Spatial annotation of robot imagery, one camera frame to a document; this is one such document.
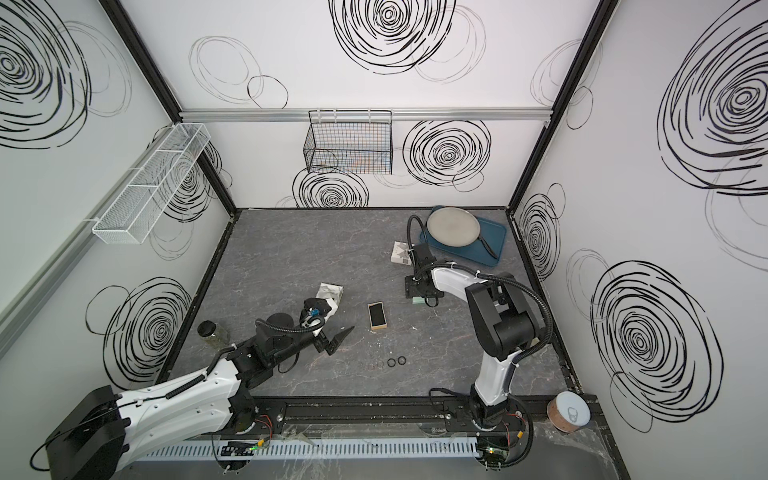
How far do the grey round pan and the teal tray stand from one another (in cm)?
1

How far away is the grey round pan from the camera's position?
3.62ft

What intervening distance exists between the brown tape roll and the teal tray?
45 centimetres

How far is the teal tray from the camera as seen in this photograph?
1.07 meters

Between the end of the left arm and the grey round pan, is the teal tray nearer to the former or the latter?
the grey round pan

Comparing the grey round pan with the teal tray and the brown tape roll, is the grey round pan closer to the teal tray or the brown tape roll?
the teal tray

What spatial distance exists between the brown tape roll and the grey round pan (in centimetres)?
48

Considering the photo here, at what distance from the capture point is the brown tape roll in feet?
2.29
